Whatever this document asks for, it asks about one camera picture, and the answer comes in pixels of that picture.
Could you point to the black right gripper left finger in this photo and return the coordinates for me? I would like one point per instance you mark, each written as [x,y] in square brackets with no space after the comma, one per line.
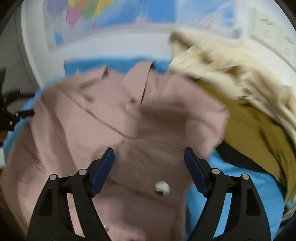
[65,210]

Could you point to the cream garment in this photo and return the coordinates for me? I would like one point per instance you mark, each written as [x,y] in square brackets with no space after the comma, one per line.
[236,74]

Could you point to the blue floral bed sheet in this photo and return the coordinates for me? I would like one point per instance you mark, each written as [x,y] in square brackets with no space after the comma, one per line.
[220,206]

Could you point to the colourful wall map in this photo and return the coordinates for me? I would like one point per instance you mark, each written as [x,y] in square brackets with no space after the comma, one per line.
[67,21]

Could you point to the pink zip jacket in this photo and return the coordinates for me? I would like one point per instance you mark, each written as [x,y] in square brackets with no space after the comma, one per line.
[147,118]

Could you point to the mustard brown garment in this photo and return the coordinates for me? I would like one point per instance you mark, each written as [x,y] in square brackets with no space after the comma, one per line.
[254,141]

